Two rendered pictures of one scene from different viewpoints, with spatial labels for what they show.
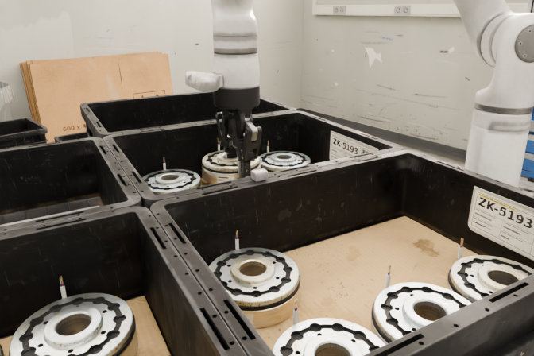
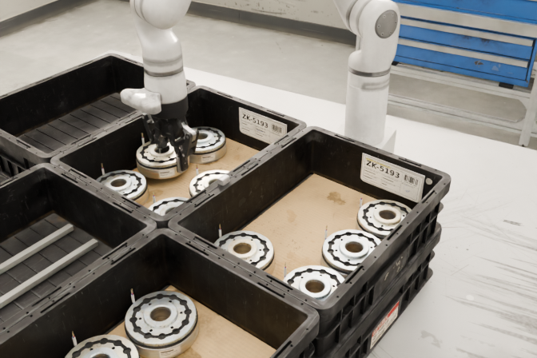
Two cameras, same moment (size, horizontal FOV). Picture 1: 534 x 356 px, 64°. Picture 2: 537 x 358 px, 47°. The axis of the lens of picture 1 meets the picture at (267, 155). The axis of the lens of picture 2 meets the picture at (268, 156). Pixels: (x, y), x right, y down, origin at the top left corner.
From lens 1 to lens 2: 0.57 m
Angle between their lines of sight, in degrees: 24
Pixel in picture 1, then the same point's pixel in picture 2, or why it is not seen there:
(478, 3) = not seen: outside the picture
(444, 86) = not seen: outside the picture
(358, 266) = (298, 224)
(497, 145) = (368, 100)
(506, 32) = (368, 18)
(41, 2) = not seen: outside the picture
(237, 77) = (173, 93)
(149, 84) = not seen: outside the picture
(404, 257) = (324, 210)
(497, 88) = (365, 59)
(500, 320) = (391, 248)
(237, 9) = (161, 33)
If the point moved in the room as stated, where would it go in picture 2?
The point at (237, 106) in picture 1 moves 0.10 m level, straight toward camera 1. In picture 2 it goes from (174, 115) to (194, 141)
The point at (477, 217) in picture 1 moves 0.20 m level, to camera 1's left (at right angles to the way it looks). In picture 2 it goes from (366, 173) to (268, 197)
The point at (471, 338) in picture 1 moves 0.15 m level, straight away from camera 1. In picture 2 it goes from (381, 260) to (379, 199)
